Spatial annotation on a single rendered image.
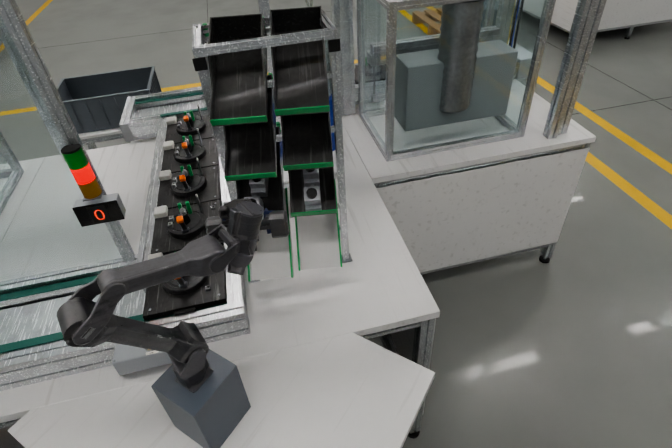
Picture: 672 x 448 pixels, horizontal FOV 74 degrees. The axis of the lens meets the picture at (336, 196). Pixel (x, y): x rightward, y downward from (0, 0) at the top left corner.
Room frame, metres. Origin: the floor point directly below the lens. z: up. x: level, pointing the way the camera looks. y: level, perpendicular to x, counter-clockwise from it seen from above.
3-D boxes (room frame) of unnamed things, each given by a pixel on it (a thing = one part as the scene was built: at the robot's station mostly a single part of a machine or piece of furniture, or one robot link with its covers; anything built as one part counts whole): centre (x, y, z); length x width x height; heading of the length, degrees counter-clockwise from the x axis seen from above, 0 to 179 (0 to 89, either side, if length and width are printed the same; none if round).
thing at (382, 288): (1.40, 0.57, 0.84); 1.50 x 1.41 x 0.03; 101
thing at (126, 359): (0.74, 0.53, 0.93); 0.21 x 0.07 x 0.06; 101
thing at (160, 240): (1.22, 0.54, 1.01); 0.24 x 0.24 x 0.13; 11
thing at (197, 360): (0.58, 0.36, 1.15); 0.09 x 0.07 x 0.06; 35
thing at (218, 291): (0.97, 0.49, 0.96); 0.24 x 0.24 x 0.02; 11
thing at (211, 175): (1.46, 0.58, 1.01); 0.24 x 0.24 x 0.13; 11
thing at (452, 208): (2.01, -0.64, 0.43); 1.11 x 0.68 x 0.86; 101
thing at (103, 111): (2.86, 1.49, 0.73); 0.62 x 0.42 x 0.23; 101
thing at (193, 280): (0.97, 0.49, 0.98); 0.14 x 0.14 x 0.02
